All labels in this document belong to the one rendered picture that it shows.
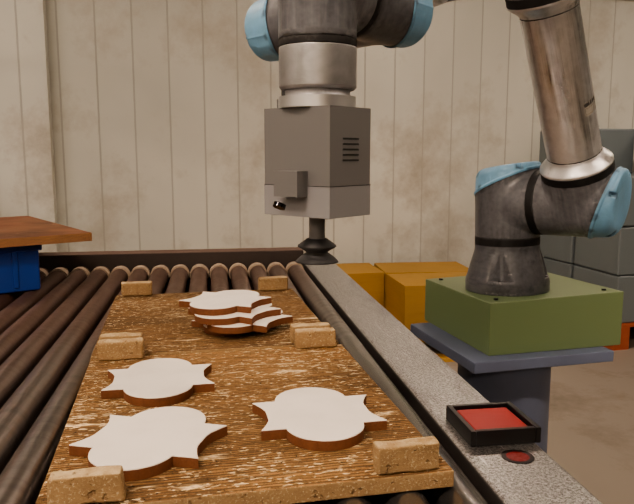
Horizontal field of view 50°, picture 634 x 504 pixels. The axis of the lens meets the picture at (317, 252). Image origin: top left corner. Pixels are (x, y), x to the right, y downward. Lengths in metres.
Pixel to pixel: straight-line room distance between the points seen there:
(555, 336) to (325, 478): 0.73
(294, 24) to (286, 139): 0.10
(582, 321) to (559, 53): 0.47
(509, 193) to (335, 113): 0.65
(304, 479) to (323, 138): 0.30
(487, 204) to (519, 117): 4.11
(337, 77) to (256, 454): 0.36
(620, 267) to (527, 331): 3.33
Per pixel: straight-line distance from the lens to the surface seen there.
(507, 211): 1.24
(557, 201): 1.19
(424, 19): 0.77
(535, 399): 1.31
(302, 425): 0.69
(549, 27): 1.09
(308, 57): 0.64
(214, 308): 1.04
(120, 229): 4.59
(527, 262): 1.26
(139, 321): 1.17
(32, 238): 1.52
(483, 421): 0.77
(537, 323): 1.24
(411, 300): 3.94
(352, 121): 0.65
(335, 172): 0.63
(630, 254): 4.57
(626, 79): 5.90
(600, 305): 1.30
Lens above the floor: 1.21
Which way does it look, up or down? 8 degrees down
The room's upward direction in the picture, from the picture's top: straight up
